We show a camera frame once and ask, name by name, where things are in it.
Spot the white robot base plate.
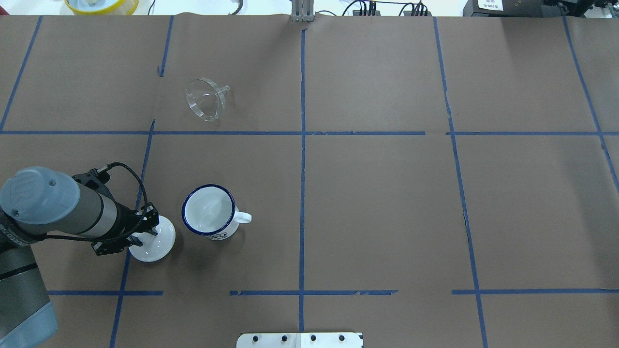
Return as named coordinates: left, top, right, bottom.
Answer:
left=236, top=332, right=364, bottom=348

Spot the clear glass funnel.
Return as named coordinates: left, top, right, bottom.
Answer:
left=184, top=78, right=231, bottom=122

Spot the white enamel mug blue rim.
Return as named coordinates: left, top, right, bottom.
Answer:
left=181, top=184, right=252, bottom=241

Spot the yellow tape roll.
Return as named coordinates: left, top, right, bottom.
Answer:
left=64, top=0, right=140, bottom=16

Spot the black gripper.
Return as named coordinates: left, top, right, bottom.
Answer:
left=73, top=172, right=160, bottom=256

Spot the aluminium frame post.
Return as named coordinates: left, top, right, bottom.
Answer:
left=290, top=0, right=315, bottom=23

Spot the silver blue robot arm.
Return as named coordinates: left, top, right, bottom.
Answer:
left=1, top=161, right=159, bottom=348

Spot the black label printer box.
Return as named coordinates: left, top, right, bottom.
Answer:
left=462, top=0, right=563, bottom=18

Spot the brown paper table cover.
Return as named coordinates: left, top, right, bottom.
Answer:
left=1, top=13, right=618, bottom=348

